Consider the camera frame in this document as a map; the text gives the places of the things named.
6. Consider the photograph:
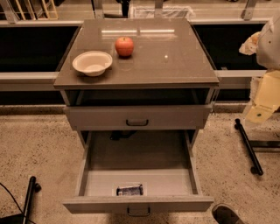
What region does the grey drawer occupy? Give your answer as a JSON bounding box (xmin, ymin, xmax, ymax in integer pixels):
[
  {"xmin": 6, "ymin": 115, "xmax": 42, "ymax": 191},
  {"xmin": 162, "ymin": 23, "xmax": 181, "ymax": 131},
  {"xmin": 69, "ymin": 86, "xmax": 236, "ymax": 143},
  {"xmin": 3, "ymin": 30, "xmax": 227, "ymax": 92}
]
[
  {"xmin": 64, "ymin": 130, "xmax": 214, "ymax": 217},
  {"xmin": 65, "ymin": 105, "xmax": 211, "ymax": 130}
]

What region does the blue rxbar wrapper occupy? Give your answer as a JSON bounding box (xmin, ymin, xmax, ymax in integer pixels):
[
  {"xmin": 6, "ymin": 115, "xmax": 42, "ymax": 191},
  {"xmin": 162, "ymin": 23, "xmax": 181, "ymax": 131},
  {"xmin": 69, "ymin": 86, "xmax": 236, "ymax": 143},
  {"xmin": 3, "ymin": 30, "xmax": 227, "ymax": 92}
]
[{"xmin": 116, "ymin": 184, "xmax": 144, "ymax": 196}]

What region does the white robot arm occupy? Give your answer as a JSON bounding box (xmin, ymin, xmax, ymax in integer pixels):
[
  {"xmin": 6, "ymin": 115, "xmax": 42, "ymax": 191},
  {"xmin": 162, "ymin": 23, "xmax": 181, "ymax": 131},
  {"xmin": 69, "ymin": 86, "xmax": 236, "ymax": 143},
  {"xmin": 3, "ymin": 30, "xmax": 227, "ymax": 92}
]
[{"xmin": 239, "ymin": 12, "xmax": 280, "ymax": 124}]

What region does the closed grey top drawer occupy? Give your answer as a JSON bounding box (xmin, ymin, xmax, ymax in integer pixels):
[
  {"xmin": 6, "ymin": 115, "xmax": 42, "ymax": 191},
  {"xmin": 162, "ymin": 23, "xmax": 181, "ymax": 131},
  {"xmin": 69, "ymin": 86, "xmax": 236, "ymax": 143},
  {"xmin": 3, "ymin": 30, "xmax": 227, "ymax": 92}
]
[{"xmin": 65, "ymin": 105, "xmax": 211, "ymax": 130}]

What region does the grey cabinet with glossy top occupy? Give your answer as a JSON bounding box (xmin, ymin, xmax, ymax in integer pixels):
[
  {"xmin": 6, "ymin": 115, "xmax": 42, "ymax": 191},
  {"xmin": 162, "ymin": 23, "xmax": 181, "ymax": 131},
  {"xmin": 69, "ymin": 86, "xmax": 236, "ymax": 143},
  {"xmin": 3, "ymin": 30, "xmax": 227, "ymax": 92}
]
[{"xmin": 54, "ymin": 18, "xmax": 219, "ymax": 144}]

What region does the white paper bowl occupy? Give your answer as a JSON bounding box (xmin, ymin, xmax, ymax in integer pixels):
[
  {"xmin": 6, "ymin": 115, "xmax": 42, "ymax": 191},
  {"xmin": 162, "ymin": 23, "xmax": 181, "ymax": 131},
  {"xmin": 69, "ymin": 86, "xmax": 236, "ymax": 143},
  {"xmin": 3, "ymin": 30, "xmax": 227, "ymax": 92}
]
[{"xmin": 72, "ymin": 51, "xmax": 113, "ymax": 77}]

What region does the red apple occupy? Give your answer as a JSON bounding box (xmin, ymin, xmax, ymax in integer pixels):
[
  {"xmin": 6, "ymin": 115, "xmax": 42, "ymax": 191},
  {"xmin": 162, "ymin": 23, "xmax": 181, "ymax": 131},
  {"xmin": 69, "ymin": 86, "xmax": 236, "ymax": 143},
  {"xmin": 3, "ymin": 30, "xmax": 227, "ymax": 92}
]
[{"xmin": 115, "ymin": 37, "xmax": 134, "ymax": 57}]

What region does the grey metal railing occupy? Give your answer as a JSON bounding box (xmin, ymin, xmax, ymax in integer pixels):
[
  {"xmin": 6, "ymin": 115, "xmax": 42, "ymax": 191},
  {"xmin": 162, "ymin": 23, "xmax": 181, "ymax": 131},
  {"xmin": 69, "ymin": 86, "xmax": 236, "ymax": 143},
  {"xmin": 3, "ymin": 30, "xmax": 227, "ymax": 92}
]
[{"xmin": 0, "ymin": 0, "xmax": 280, "ymax": 92}]

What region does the black stand leg right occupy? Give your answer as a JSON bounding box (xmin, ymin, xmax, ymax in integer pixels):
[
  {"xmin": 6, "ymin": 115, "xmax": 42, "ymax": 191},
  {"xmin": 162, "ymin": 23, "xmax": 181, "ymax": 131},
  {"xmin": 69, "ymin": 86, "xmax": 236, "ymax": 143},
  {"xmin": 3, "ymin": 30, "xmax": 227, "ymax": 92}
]
[{"xmin": 234, "ymin": 119, "xmax": 280, "ymax": 176}]

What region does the black stand leg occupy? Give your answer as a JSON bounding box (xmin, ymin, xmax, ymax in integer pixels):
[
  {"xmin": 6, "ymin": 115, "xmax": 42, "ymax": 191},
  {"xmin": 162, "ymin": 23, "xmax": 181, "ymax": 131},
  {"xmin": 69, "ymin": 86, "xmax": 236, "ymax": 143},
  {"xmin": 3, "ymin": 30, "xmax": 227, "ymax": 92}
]
[
  {"xmin": 21, "ymin": 176, "xmax": 41, "ymax": 224},
  {"xmin": 234, "ymin": 119, "xmax": 280, "ymax": 176}
]

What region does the black stand leg left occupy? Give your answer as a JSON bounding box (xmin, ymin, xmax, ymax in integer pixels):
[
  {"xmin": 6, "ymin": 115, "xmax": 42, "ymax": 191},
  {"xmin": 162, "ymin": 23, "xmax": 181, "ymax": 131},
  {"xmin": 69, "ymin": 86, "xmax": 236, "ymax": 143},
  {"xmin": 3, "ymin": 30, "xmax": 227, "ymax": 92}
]
[{"xmin": 21, "ymin": 176, "xmax": 41, "ymax": 224}]

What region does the wooden rack in background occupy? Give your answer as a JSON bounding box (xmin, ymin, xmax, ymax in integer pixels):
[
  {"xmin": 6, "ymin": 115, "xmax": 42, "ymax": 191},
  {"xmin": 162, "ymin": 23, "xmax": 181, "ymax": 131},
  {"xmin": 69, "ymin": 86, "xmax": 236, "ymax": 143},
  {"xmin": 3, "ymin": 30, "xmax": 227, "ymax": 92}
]
[{"xmin": 9, "ymin": 0, "xmax": 59, "ymax": 20}]

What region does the black cable on floor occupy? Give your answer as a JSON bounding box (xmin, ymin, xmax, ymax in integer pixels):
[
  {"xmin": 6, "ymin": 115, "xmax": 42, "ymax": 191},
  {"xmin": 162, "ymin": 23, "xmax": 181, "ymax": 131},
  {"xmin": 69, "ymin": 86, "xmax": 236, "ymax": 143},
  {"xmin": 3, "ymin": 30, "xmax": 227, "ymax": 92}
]
[{"xmin": 0, "ymin": 182, "xmax": 38, "ymax": 224}]

